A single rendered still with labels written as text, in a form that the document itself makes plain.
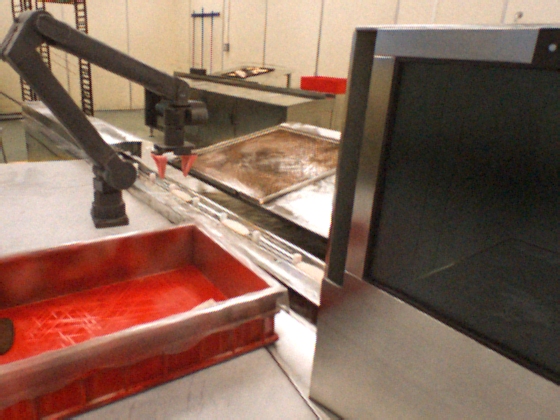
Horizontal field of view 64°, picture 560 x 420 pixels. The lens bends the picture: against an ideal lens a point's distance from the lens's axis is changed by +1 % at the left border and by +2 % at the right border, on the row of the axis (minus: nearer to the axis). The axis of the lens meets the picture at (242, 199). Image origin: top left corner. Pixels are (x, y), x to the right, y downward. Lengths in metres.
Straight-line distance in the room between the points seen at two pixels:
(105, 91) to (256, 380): 8.15
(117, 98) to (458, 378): 8.46
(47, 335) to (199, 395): 0.28
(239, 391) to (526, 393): 0.36
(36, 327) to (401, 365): 0.57
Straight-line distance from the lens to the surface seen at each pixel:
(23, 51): 1.07
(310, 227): 1.05
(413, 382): 0.54
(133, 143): 1.76
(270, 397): 0.68
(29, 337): 0.82
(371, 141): 0.48
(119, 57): 1.17
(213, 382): 0.69
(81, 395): 0.65
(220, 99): 4.82
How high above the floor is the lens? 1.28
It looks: 19 degrees down
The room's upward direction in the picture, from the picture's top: 3 degrees clockwise
